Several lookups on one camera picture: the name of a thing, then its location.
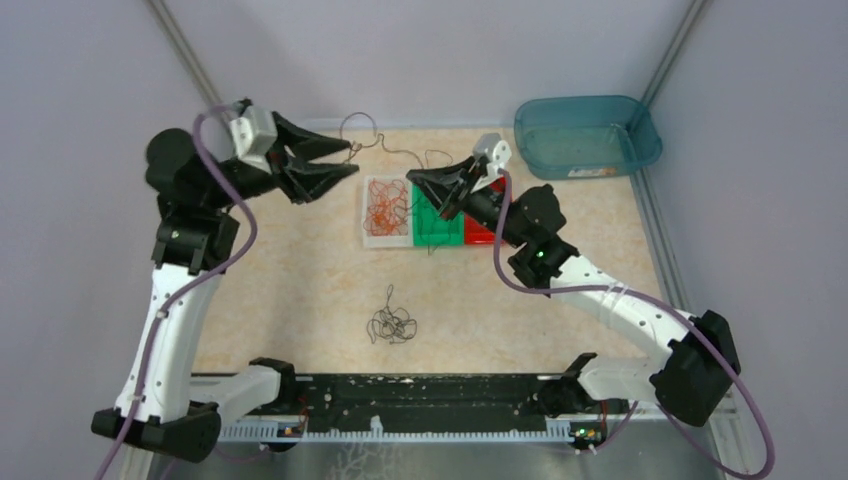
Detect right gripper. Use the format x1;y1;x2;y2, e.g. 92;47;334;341
407;157;527;249

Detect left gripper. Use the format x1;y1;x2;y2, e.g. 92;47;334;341
204;109;361;210

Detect orange black cable bundle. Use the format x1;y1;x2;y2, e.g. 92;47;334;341
367;284;420;347

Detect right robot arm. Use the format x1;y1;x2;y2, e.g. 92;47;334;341
406;158;741;427

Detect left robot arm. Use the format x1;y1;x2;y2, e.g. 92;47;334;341
91;101;358;463

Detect green plastic bin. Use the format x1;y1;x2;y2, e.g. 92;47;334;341
411;186;464;250

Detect white plastic bin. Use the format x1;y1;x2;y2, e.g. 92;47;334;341
360;175;413;249

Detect red plastic bin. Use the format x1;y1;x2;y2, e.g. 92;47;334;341
463;178;505;245

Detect teal translucent tub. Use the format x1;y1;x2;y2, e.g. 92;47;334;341
513;95;663;180

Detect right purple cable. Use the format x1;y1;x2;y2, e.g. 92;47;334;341
491;168;776;480

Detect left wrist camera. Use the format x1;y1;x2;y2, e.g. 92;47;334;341
229;105;278;174

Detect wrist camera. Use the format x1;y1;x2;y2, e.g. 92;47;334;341
470;133;512;192
229;105;278;174

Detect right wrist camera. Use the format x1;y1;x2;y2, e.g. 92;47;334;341
470;133;512;192

